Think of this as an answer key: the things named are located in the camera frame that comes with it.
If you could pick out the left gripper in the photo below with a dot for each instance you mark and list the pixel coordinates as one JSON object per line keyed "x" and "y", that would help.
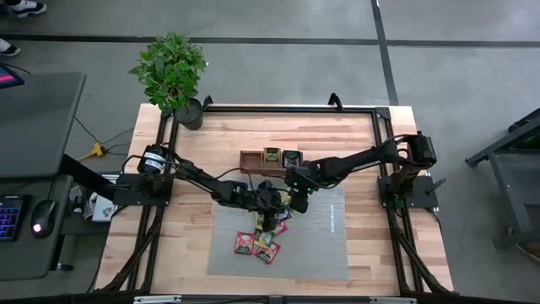
{"x": 268, "y": 196}

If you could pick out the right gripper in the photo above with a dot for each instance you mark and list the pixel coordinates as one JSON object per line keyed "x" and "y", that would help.
{"x": 300, "y": 179}

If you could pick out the red tea packet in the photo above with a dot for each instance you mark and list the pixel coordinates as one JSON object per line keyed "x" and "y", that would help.
{"x": 244, "y": 243}
{"x": 268, "y": 253}
{"x": 281, "y": 228}

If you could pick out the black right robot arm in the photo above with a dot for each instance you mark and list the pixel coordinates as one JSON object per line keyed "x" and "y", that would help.
{"x": 358, "y": 158}

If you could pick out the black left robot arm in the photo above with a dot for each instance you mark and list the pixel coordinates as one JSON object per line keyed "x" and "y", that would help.
{"x": 198, "y": 177}

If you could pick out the wooden tea box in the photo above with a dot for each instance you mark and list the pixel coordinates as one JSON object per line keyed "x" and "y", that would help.
{"x": 252, "y": 162}

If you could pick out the grey woven placemat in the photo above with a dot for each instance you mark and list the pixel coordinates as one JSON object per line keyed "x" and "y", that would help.
{"x": 312, "y": 253}

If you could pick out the black plant pot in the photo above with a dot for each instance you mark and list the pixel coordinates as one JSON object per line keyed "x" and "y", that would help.
{"x": 190, "y": 115}

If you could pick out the white printed box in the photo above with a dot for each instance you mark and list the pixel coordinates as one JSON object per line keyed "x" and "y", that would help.
{"x": 103, "y": 209}

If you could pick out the green leafy plant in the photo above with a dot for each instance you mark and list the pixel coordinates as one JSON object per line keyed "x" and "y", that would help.
{"x": 169, "y": 72}

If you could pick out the yellow power plug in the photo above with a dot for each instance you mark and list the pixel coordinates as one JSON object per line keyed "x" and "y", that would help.
{"x": 95, "y": 151}

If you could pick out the black metal stand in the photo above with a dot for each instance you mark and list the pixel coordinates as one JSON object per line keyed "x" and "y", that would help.
{"x": 506, "y": 181}

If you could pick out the black computer mouse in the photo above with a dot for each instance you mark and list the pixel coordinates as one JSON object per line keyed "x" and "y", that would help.
{"x": 43, "y": 218}

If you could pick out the grey desk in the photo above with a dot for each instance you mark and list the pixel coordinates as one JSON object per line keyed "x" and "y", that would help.
{"x": 25, "y": 257}

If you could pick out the grey desk shelf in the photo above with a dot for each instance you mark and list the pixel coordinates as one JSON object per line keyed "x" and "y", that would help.
{"x": 38, "y": 122}

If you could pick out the black backlit keyboard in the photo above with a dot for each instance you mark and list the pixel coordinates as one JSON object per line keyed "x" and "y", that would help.
{"x": 10, "y": 217}

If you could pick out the tablet with pink screen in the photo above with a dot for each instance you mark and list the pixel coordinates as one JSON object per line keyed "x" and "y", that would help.
{"x": 8, "y": 78}

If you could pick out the person's white shoe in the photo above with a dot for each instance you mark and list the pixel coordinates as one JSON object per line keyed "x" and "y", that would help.
{"x": 27, "y": 7}
{"x": 8, "y": 48}

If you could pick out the black aluminium rig frame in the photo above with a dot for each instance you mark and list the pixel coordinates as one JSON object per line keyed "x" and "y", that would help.
{"x": 253, "y": 109}

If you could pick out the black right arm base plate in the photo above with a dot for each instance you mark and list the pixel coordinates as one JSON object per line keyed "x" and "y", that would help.
{"x": 426, "y": 196}

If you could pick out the silver metal bracket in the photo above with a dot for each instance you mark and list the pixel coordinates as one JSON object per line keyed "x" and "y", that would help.
{"x": 393, "y": 300}
{"x": 157, "y": 300}

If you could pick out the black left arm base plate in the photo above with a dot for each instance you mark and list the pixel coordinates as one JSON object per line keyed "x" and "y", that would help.
{"x": 126, "y": 194}

